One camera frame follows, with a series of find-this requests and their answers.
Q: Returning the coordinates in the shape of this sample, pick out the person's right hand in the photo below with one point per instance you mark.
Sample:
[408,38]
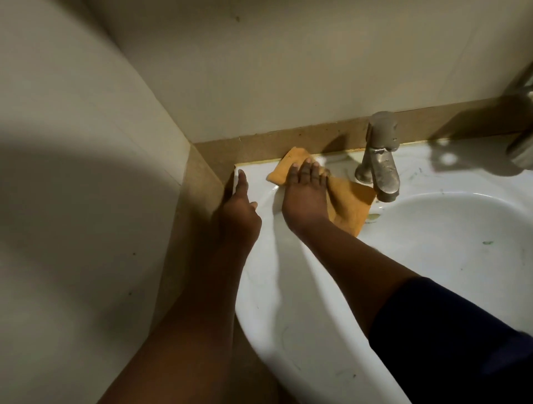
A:
[304,200]

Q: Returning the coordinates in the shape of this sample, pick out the person's left hand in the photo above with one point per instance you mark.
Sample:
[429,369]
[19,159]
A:
[239,220]

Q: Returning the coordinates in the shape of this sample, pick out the orange cleaning cloth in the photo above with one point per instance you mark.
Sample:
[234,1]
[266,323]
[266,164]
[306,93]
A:
[350,204]

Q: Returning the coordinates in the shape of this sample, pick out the white ceramic sink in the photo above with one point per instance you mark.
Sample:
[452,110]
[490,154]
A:
[437,258]

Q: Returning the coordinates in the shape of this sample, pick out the person's right forearm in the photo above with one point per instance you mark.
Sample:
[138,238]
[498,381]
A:
[358,274]

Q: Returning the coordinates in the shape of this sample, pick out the person's left forearm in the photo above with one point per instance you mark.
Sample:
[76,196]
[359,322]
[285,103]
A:
[191,333]

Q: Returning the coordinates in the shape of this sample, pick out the chrome sink faucet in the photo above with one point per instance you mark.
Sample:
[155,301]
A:
[383,166]

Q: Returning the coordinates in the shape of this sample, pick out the dark blue shirt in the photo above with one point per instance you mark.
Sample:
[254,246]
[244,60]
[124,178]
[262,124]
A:
[449,349]

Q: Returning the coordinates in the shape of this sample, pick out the steel wall tumbler holder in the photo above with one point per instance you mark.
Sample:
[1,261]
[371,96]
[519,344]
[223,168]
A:
[522,150]

